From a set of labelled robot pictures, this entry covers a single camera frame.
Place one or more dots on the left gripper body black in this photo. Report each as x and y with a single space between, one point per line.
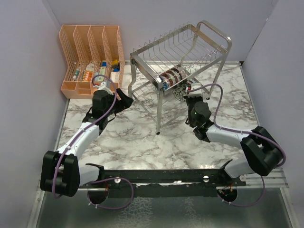
111 98

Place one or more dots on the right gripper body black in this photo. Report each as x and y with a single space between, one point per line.
191 101

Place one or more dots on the blue triangle pattern bowl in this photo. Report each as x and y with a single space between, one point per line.
165 85

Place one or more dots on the pink dotted pattern bowl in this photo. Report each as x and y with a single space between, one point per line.
171 78

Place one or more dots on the brown geometric pattern bowl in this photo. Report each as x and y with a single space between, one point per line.
178 74

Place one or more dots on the stainless steel dish rack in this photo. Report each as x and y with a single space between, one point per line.
192 49

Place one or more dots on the red diamond pattern bowl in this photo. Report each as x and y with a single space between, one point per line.
165 77

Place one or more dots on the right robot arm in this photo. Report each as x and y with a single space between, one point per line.
262 154

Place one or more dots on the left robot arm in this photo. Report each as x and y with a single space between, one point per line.
72 151

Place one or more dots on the green white box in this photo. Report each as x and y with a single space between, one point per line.
102 69

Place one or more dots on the white glue tube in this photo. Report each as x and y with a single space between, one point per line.
76 74

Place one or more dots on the orange plastic file organizer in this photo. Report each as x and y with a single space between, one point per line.
83 44

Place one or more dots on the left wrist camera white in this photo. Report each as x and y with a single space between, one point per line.
105 85

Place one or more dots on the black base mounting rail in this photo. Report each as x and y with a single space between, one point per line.
154 180

